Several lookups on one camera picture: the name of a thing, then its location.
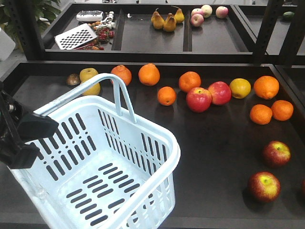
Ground red apple front left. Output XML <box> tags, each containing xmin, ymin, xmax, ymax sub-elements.
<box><xmin>247</xmin><ymin>171</ymin><xmax>281</xmax><ymax>203</ymax></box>

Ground pink red apple left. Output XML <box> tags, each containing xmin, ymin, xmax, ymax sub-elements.
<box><xmin>186</xmin><ymin>87</ymin><xmax>212</xmax><ymax>113</ymax></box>

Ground large orange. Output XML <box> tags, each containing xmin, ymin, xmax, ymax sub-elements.
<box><xmin>254</xmin><ymin>75</ymin><xmax>279</xmax><ymax>100</ymax></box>

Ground small orange right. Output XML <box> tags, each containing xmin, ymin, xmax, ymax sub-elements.
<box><xmin>271</xmin><ymin>100</ymin><xmax>294</xmax><ymax>121</ymax></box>

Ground white grater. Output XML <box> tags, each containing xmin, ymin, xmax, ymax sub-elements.
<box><xmin>54</xmin><ymin>24</ymin><xmax>97</xmax><ymax>50</ymax></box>

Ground small orange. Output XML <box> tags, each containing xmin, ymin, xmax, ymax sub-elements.
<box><xmin>271</xmin><ymin>100</ymin><xmax>294</xmax><ymax>121</ymax></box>
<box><xmin>249</xmin><ymin>104</ymin><xmax>273</xmax><ymax>125</ymax></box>

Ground small orange left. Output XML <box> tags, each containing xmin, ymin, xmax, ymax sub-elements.
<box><xmin>249</xmin><ymin>104</ymin><xmax>273</xmax><ymax>125</ymax></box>

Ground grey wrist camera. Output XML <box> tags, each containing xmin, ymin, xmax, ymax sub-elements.
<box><xmin>0</xmin><ymin>29</ymin><xmax>15</xmax><ymax>61</ymax></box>

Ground red apple middle left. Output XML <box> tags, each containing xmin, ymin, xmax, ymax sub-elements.
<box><xmin>262</xmin><ymin>141</ymin><xmax>291</xmax><ymax>168</ymax></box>

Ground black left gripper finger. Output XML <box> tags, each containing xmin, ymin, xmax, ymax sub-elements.
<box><xmin>0</xmin><ymin>93</ymin><xmax>40</xmax><ymax>169</ymax></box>

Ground brown pears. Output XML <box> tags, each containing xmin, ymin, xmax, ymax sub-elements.
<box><xmin>151</xmin><ymin>6</ymin><xmax>185</xmax><ymax>32</ymax></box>

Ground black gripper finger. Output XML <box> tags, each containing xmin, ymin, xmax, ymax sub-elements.
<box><xmin>7</xmin><ymin>100</ymin><xmax>59</xmax><ymax>142</ymax></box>

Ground yellow apple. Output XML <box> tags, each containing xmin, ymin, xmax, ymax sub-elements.
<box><xmin>229</xmin><ymin>78</ymin><xmax>251</xmax><ymax>99</ymax></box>

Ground orange far left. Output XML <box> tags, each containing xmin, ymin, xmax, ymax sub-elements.
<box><xmin>178</xmin><ymin>71</ymin><xmax>202</xmax><ymax>93</ymax></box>

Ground pink red apple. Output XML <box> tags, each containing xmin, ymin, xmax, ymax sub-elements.
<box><xmin>186</xmin><ymin>87</ymin><xmax>212</xmax><ymax>113</ymax></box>
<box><xmin>208</xmin><ymin>81</ymin><xmax>232</xmax><ymax>105</ymax></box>

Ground black wooden produce stand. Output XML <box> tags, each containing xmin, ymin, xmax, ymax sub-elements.
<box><xmin>0</xmin><ymin>3</ymin><xmax>305</xmax><ymax>229</ymax></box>

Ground light blue plastic basket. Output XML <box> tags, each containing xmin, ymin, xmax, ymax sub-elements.
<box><xmin>11</xmin><ymin>73</ymin><xmax>181</xmax><ymax>229</ymax></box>

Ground green potted plant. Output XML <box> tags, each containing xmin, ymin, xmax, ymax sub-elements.
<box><xmin>0</xmin><ymin>0</ymin><xmax>61</xmax><ymax>50</ymax></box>

